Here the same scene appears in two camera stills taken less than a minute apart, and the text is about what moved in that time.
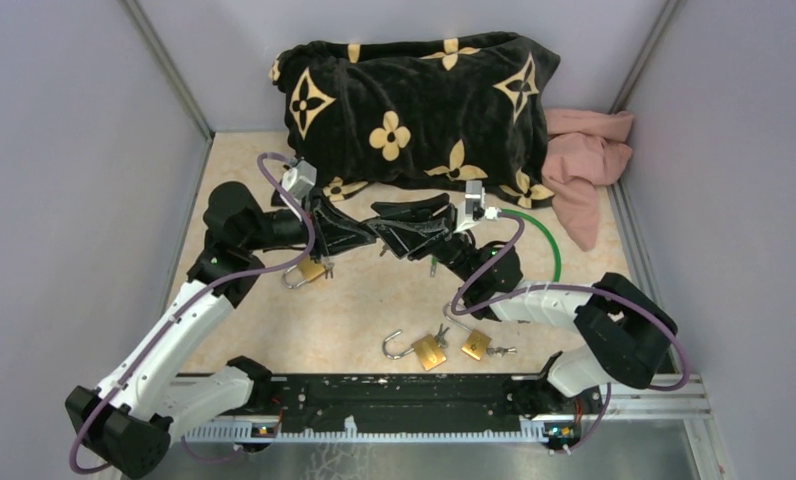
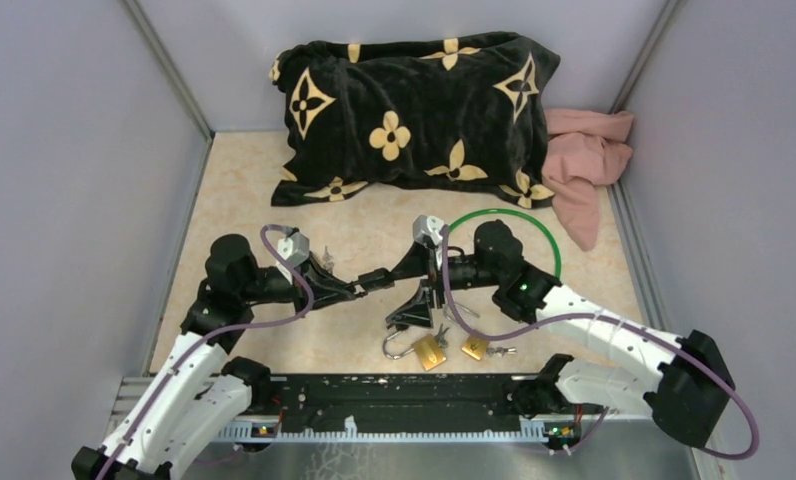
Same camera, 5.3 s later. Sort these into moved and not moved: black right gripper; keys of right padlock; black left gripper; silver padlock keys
Moved: black right gripper; black left gripper
Not moved: keys of right padlock; silver padlock keys
